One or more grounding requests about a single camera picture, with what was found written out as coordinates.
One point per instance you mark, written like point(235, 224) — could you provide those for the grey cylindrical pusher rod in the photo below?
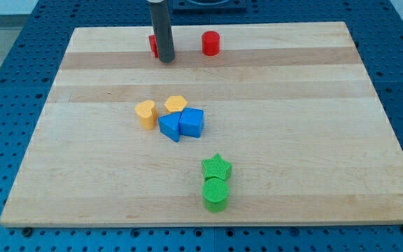
point(161, 21)

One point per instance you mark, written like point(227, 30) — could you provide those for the red star block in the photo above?
point(153, 45)

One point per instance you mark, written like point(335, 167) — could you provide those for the green star block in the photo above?
point(216, 167)

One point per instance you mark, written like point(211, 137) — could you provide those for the red cylinder block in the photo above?
point(210, 41)

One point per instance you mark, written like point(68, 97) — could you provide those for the yellow hexagon block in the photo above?
point(175, 103)

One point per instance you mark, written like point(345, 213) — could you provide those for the yellow heart block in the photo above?
point(147, 114)

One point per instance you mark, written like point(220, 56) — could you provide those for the blue triangle block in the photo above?
point(169, 125)

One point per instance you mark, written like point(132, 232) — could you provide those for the blue cube block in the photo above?
point(191, 122)

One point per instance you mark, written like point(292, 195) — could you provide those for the wooden board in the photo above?
point(291, 106)

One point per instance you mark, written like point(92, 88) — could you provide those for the green cylinder block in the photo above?
point(215, 192)

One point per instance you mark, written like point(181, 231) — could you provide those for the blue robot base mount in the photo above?
point(186, 6)

